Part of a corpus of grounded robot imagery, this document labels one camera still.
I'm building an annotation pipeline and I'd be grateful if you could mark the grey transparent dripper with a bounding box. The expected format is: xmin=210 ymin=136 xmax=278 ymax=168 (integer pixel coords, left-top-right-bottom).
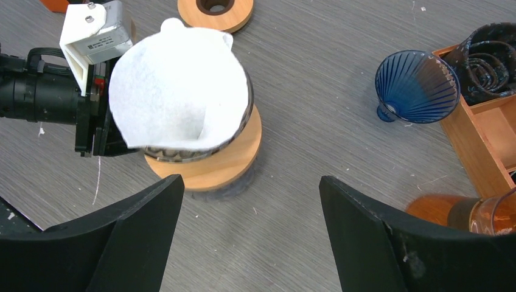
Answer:
xmin=143 ymin=72 xmax=256 ymax=164

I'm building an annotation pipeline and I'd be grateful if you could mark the wooden ring dripper stand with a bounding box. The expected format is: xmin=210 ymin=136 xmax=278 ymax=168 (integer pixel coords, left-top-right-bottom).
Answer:
xmin=145 ymin=106 xmax=262 ymax=192

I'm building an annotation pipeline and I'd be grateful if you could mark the amber glass cup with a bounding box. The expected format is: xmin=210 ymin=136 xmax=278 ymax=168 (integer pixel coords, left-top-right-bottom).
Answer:
xmin=406 ymin=189 xmax=515 ymax=235

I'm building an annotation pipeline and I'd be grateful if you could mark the orange compartment tray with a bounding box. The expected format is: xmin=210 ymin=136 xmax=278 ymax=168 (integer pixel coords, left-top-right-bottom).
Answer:
xmin=432 ymin=42 xmax=516 ymax=199

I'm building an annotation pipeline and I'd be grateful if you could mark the grey glass mug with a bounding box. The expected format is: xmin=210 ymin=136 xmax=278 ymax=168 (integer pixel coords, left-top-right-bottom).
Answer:
xmin=185 ymin=162 xmax=256 ymax=203

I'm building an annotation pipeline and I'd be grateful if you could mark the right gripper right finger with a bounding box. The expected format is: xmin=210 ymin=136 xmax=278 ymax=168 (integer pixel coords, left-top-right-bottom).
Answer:
xmin=319 ymin=176 xmax=515 ymax=291

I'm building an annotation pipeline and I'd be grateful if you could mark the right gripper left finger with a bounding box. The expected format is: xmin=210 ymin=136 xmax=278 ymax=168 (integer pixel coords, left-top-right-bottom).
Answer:
xmin=1 ymin=175 xmax=184 ymax=291

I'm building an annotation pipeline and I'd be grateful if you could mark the white paper coffee filter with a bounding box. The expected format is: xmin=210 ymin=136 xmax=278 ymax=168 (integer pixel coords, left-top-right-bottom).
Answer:
xmin=108 ymin=18 xmax=249 ymax=151

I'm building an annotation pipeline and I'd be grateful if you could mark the blue transparent dripper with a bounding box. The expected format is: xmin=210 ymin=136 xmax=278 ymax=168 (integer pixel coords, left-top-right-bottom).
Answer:
xmin=375 ymin=50 xmax=461 ymax=123

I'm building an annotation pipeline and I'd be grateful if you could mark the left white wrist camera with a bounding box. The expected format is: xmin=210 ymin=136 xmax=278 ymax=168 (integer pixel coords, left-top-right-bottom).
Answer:
xmin=60 ymin=1 xmax=136 ymax=96

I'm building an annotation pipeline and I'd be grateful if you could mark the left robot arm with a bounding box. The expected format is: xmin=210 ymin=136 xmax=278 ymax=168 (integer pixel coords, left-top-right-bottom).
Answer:
xmin=1 ymin=47 xmax=134 ymax=157

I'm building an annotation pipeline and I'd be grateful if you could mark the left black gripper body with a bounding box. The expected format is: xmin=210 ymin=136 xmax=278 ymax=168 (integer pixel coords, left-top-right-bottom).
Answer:
xmin=75 ymin=60 xmax=136 ymax=157

